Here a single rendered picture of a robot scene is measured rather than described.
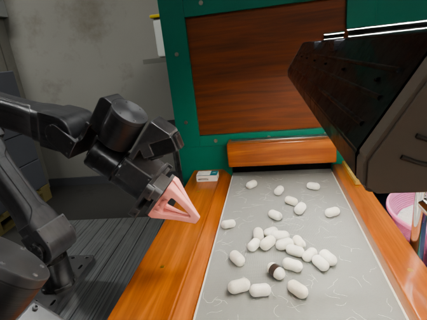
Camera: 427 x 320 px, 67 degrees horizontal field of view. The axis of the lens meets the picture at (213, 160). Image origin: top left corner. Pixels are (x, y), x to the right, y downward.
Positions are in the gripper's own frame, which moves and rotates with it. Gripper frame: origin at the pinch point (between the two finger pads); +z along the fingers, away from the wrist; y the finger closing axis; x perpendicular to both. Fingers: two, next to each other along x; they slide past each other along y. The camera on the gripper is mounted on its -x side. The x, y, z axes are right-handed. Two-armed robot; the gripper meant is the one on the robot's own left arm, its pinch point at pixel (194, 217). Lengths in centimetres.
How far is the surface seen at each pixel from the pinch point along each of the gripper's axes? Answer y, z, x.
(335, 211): 19.8, 26.6, -9.3
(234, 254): 3.4, 10.5, 3.7
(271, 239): 8.3, 15.7, -0.6
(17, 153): 172, -122, 149
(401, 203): 26, 39, -18
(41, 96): 223, -150, 122
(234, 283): -4.4, 11.1, 3.0
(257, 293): -5.5, 14.3, 1.4
